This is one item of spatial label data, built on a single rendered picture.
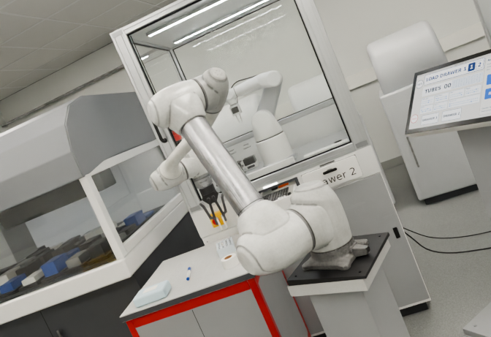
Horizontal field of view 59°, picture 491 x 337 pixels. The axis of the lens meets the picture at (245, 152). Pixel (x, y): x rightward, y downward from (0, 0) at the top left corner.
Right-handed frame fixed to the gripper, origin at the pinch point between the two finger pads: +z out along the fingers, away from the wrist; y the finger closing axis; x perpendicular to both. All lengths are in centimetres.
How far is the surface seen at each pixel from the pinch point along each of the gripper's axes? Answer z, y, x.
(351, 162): -2, 71, -2
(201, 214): -3.9, -9.2, 21.8
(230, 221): 5.5, 3.7, 18.2
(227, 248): 9.6, -2.0, -11.0
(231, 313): 27.4, -9.8, -39.0
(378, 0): -98, 250, 265
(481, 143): 5, 114, -43
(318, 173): -2, 55, 2
